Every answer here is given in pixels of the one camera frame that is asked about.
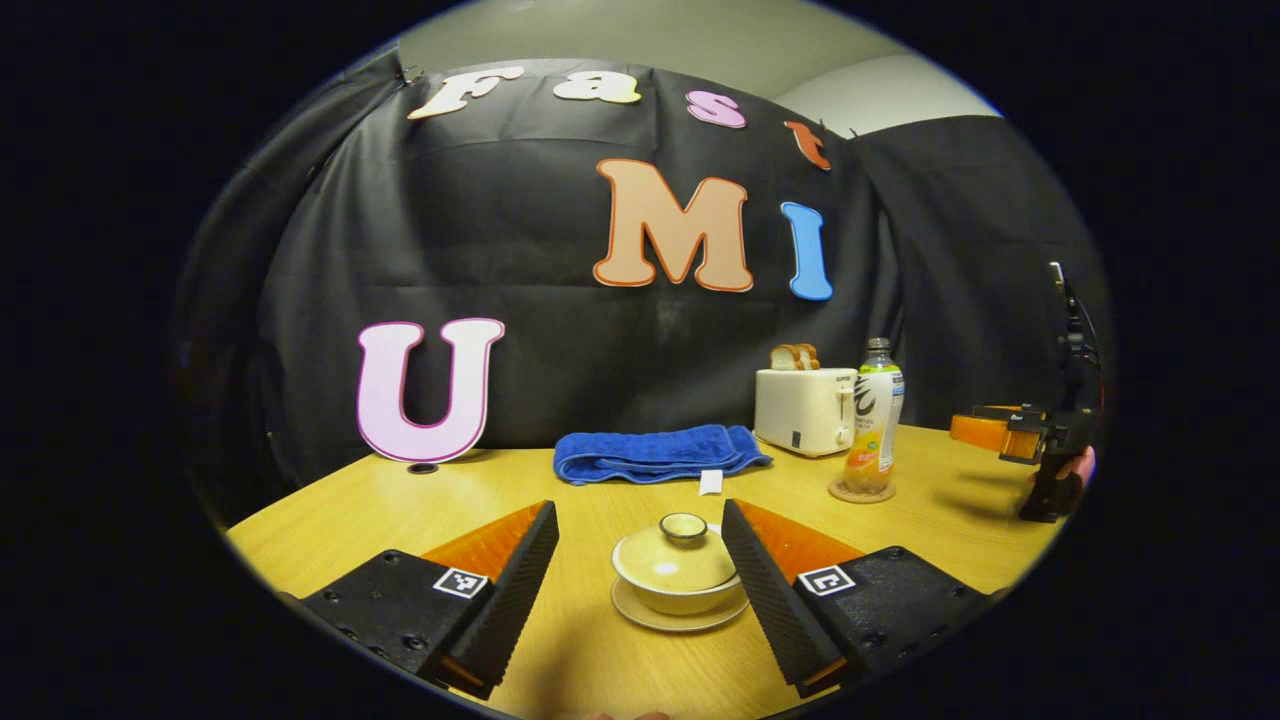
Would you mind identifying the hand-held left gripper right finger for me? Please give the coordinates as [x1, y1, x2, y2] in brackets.
[720, 498, 1001, 699]

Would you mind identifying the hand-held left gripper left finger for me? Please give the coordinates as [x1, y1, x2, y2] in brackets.
[300, 500, 561, 701]

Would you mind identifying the cream ceramic teacup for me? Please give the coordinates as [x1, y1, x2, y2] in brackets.
[612, 560, 746, 617]

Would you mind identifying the clear plastic water bottle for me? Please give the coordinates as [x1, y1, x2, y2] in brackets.
[843, 338, 906, 496]

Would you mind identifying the cream teacup lid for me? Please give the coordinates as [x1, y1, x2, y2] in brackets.
[612, 513, 739, 596]

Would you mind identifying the cream ceramic saucer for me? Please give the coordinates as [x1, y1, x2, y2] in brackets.
[611, 577, 751, 633]

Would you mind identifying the white toaster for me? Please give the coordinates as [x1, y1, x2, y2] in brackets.
[754, 367, 858, 459]

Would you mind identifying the blue folded towel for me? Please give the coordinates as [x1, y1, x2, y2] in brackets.
[553, 424, 773, 496]

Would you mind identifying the black backdrop cloth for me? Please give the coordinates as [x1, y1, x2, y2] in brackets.
[175, 45, 1116, 501]

